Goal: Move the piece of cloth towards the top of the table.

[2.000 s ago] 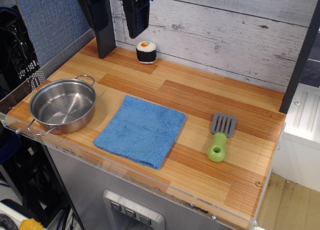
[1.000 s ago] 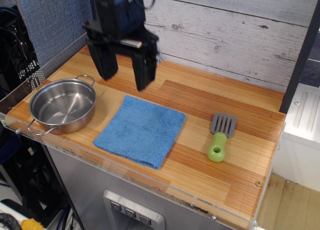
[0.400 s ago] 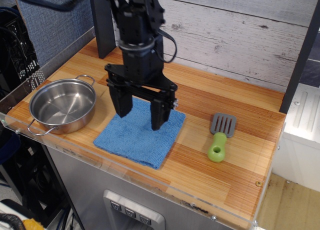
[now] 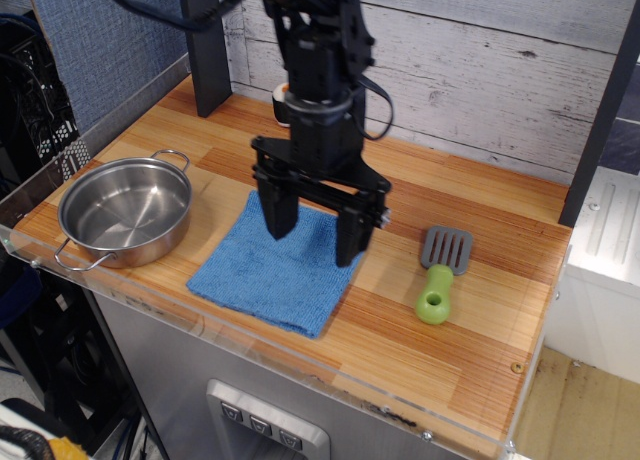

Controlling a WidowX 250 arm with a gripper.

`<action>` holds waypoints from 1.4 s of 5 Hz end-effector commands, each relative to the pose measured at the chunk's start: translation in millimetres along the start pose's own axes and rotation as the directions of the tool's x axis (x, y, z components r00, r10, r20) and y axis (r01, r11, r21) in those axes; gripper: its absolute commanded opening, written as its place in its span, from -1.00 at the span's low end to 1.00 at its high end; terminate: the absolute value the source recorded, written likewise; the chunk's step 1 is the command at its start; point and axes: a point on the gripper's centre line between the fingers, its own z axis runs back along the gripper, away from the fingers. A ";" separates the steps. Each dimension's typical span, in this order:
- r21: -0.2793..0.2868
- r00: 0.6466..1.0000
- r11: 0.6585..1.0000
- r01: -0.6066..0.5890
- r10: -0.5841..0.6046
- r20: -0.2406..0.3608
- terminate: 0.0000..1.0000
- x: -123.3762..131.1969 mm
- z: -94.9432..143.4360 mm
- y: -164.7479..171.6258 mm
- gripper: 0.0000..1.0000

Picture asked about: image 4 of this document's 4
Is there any dark grey left post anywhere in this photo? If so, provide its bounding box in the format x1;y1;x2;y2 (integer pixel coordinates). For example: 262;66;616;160
180;0;232;118

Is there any blue cloth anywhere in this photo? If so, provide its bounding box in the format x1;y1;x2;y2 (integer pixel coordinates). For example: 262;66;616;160
186;191;361;339

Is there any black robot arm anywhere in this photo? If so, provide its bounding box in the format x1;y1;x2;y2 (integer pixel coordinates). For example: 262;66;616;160
251;0;391;267

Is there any dark grey post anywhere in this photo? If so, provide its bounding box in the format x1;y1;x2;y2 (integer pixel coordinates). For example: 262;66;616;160
558;0;639;228
180;0;232;118

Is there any yellow black object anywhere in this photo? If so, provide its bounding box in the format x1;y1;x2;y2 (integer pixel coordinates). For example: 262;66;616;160
48;437;90;460

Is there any dark grey right post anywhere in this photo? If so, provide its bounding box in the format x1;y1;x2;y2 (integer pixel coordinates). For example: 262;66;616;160
558;0;639;228

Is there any grey spatula green handle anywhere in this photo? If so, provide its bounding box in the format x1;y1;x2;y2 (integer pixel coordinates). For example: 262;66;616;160
415;226;473;325

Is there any white appliance top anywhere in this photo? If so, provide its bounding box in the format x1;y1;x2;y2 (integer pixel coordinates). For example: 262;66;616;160
569;167;639;286

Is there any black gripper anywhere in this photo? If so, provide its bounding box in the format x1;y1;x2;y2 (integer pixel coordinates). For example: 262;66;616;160
251;97;391;267

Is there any stainless steel pot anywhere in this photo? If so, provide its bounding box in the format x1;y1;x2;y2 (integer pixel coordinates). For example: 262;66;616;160
54;149;193;272

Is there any plush sushi roll toy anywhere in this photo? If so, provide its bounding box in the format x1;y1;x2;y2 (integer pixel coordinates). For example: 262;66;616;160
272;83;290;128

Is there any clear acrylic table guard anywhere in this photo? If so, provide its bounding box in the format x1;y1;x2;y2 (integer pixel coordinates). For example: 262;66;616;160
1;80;570;459

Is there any silver dispenser button panel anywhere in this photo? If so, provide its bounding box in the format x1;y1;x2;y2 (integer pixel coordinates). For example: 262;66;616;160
206;379;331;459

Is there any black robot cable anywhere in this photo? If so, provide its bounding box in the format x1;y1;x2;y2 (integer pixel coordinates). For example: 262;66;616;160
94;0;396;142

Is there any black perforated crate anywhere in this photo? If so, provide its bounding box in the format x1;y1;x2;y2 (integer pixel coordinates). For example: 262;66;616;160
1;13;91;195

